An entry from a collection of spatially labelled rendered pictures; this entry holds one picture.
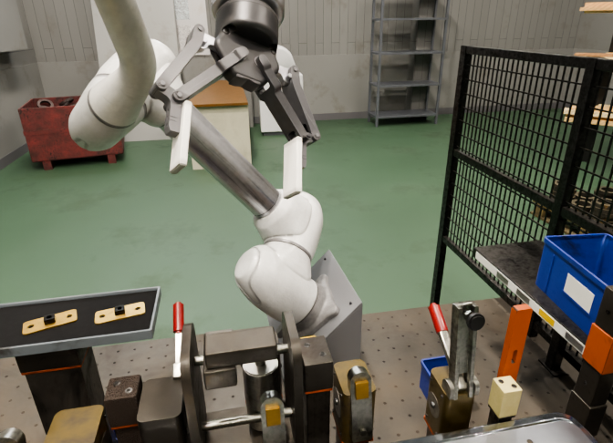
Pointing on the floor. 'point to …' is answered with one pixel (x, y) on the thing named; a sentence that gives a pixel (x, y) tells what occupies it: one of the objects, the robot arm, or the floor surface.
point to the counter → (226, 115)
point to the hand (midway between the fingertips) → (240, 174)
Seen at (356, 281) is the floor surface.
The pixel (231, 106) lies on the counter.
